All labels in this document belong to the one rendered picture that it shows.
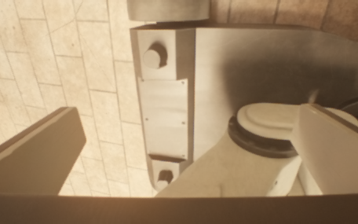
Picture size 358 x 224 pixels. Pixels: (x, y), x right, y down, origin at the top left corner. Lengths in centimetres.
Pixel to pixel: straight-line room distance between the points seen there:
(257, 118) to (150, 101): 27
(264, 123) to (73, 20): 67
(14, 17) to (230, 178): 90
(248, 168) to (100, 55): 61
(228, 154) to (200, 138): 23
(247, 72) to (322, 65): 15
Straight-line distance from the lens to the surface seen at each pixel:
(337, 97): 54
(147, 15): 45
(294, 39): 47
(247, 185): 30
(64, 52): 85
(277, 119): 36
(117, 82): 76
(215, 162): 32
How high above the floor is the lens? 62
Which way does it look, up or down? 59 degrees down
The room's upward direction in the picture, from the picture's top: 155 degrees counter-clockwise
